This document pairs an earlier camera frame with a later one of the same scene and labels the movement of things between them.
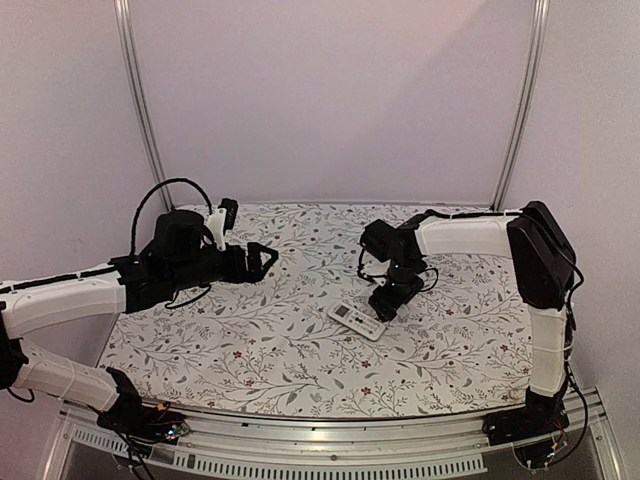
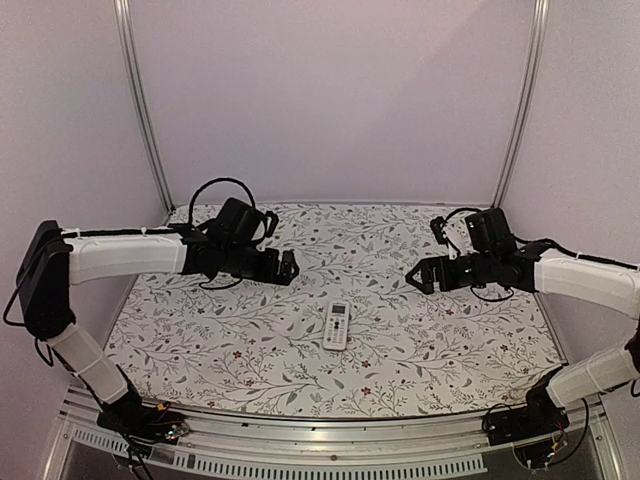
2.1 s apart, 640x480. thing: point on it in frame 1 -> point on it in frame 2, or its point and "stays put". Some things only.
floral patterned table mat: [461, 343] stays put
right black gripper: [386, 302] -> [436, 275]
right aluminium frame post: [525, 106] stays put
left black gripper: [253, 272] -> [268, 273]
